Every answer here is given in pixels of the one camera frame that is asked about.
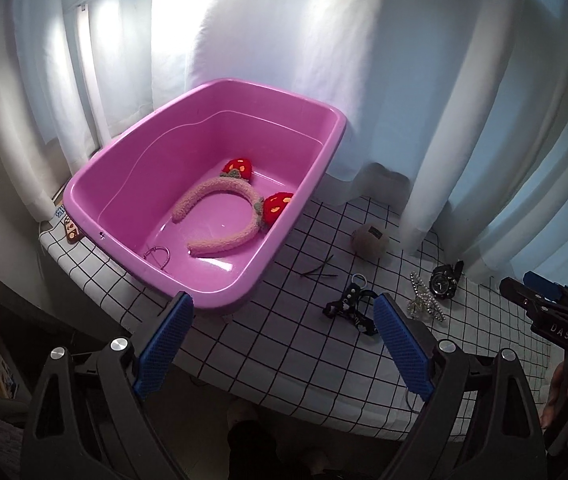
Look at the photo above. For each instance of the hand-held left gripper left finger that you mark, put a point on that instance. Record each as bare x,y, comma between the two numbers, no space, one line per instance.
164,345

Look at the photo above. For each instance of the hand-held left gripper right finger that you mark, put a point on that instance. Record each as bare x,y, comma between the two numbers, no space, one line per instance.
402,345

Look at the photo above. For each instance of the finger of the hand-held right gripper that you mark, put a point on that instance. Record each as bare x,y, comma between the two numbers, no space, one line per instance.
543,282
521,294

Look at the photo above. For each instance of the pearl hair claw clip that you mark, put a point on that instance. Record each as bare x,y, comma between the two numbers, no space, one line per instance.
424,302

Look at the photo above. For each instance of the beige fluffy round hair clip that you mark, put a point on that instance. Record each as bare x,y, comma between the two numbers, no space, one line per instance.
368,244

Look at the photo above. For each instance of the pink plastic basin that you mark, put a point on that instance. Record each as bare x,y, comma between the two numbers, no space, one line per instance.
214,135

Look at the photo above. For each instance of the black wristwatch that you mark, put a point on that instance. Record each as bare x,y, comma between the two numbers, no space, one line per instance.
443,282

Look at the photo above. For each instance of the dark thin hairpin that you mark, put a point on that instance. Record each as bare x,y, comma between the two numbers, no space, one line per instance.
325,263
319,275

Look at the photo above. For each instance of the white black grid tablecloth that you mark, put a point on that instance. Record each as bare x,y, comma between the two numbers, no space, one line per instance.
289,335

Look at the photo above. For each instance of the brown cartoon sticker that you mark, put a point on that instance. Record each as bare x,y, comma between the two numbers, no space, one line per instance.
70,230

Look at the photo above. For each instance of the pink fluffy strawberry headband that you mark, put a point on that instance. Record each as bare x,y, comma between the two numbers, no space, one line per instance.
224,187

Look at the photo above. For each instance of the white curtain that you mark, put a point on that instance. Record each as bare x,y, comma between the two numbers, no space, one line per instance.
413,85

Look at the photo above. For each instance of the white desk lamp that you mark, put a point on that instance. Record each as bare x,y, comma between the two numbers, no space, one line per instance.
86,60

